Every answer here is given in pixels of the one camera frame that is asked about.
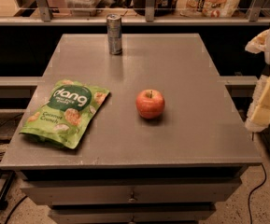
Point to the silver redbull can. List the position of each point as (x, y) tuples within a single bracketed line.
[(114, 36)]

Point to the grey drawer cabinet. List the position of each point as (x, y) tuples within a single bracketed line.
[(129, 170)]

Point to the green dang snack bag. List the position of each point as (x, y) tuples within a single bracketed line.
[(64, 118)]

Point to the metal shelf rail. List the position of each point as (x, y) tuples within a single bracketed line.
[(56, 13)]

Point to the red apple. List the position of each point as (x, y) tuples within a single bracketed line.
[(150, 104)]

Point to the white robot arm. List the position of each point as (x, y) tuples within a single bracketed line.
[(260, 43)]

